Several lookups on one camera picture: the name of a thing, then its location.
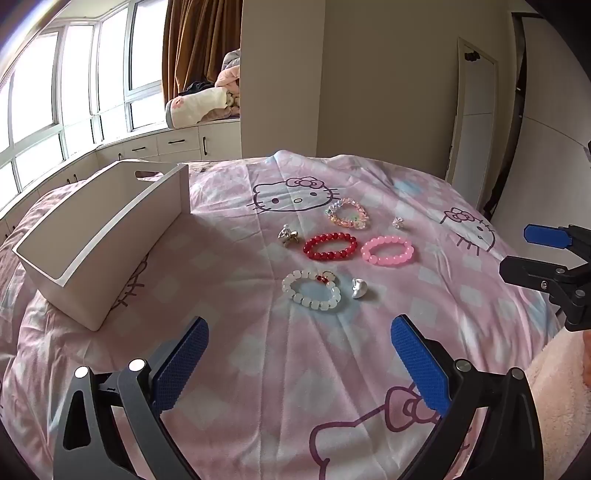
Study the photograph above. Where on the white window cabinet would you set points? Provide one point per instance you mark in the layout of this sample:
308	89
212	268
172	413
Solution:
184	143

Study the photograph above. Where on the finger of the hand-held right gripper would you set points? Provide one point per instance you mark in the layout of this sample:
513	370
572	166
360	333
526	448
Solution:
531	273
547	235

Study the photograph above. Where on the pink fluffy blanket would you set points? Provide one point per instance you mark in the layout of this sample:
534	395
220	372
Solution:
231	78

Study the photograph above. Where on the white storage box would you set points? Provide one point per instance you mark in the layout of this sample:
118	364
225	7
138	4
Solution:
92	240

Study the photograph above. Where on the silver heart pendant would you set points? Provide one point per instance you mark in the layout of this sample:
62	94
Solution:
359	290

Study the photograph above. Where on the person's right forearm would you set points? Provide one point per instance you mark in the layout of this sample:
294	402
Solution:
563	392

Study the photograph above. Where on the dark cloth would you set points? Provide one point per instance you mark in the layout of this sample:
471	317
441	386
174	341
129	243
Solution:
198	86

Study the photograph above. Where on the rolled white flower blanket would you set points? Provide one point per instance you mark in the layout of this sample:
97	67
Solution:
194	106

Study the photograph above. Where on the small silver stud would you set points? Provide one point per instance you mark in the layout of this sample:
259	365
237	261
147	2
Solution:
398	222

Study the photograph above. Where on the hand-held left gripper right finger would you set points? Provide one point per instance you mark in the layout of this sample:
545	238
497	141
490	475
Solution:
418	364

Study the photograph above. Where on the grey quilt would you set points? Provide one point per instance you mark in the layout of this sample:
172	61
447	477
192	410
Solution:
233	57

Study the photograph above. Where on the white standing mirror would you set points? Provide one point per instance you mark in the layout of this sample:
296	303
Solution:
475	138

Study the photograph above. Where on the bay window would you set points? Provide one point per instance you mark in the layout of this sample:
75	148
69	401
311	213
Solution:
37	92

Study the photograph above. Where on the pink cartoon cat bedsheet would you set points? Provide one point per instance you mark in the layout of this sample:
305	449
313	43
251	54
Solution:
277	369

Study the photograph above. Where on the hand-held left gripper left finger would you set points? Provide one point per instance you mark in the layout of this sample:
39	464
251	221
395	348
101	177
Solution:
180	364

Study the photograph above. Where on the brown curtain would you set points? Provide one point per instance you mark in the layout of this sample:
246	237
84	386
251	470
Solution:
198	41

